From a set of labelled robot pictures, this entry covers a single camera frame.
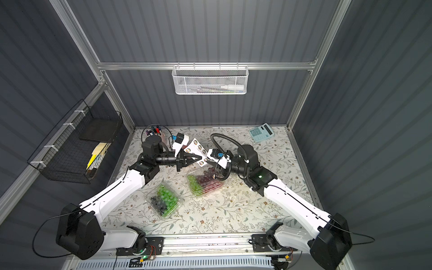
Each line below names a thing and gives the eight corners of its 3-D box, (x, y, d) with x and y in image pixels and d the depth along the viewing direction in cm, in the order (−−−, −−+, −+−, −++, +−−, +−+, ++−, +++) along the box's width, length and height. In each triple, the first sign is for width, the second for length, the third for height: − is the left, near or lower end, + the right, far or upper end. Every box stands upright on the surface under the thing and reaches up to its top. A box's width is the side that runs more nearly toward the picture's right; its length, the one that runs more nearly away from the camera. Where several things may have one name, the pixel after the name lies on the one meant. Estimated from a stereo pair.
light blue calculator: (257, 143, 113) (258, 140, 110) (248, 132, 119) (249, 129, 116) (275, 135, 117) (276, 132, 115) (266, 125, 123) (267, 122, 121)
